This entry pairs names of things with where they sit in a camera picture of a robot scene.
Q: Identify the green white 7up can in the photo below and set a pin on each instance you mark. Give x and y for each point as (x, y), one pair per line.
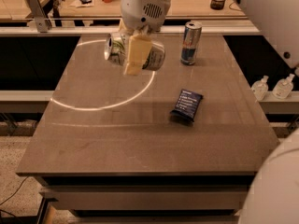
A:
(115, 51)

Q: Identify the black mesh pen cup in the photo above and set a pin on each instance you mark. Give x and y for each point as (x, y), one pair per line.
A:
(217, 4)

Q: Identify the clear sanitizer bottle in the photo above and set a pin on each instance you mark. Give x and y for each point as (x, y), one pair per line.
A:
(260, 88)
(284, 87)

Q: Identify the dark blue snack bar wrapper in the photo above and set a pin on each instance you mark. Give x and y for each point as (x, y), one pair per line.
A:
(187, 104)

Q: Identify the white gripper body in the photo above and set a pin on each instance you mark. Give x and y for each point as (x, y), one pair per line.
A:
(141, 11)

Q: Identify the left clear sanitizer bottle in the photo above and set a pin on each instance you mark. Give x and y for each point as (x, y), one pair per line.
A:
(260, 88)

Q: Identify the blue silver Red Bull can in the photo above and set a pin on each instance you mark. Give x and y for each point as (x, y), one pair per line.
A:
(192, 33)

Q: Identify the left metal rail bracket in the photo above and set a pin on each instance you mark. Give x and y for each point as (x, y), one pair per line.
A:
(42, 21)

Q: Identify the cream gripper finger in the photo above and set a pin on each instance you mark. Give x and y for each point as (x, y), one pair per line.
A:
(124, 29)
(138, 51)

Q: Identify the right clear sanitizer bottle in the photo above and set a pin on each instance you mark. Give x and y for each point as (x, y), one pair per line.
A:
(284, 87)

